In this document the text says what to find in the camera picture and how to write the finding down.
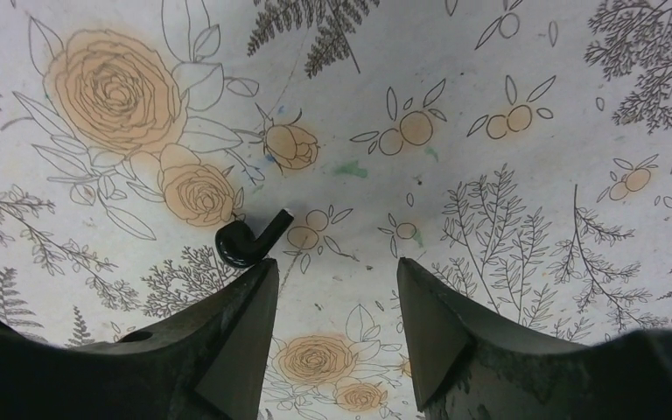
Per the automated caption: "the floral table mat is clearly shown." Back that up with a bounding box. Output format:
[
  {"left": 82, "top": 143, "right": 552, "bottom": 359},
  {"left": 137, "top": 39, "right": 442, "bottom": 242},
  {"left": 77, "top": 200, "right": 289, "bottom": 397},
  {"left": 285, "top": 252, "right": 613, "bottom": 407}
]
[{"left": 0, "top": 1, "right": 672, "bottom": 419}]

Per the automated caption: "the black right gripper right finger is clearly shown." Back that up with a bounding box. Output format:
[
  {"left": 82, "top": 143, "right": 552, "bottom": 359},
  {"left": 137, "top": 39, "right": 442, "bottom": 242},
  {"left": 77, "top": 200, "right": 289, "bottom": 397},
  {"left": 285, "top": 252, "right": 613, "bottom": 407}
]
[{"left": 397, "top": 258, "right": 672, "bottom": 419}]

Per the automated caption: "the black earbud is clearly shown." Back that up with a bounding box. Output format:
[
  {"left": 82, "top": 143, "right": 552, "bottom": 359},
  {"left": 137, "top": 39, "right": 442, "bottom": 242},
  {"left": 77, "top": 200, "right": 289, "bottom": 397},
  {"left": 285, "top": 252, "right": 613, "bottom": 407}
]
[{"left": 214, "top": 209, "right": 294, "bottom": 269}]

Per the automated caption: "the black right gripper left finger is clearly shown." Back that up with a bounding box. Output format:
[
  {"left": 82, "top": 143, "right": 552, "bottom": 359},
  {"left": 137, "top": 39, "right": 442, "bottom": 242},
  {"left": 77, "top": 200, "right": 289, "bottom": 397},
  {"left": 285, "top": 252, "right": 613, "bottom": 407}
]
[{"left": 0, "top": 259, "right": 279, "bottom": 419}]

